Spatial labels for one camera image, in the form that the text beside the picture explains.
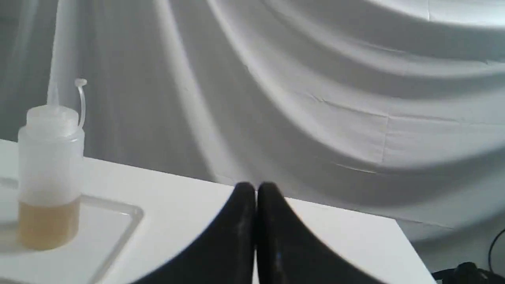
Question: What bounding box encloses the black object on floor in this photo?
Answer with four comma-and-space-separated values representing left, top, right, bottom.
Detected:
432, 229, 505, 284

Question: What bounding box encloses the translucent squeeze bottle amber liquid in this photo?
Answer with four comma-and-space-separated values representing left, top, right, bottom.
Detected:
17, 78, 87, 250

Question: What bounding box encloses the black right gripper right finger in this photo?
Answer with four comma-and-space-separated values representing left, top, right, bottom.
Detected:
256, 182, 380, 284

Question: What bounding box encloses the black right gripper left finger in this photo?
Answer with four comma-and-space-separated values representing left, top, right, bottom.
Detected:
137, 182, 256, 284

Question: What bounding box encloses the grey fabric backdrop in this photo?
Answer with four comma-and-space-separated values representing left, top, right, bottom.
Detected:
1, 0, 504, 273

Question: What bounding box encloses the white plastic tray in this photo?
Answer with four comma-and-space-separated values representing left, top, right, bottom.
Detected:
0, 177, 144, 284

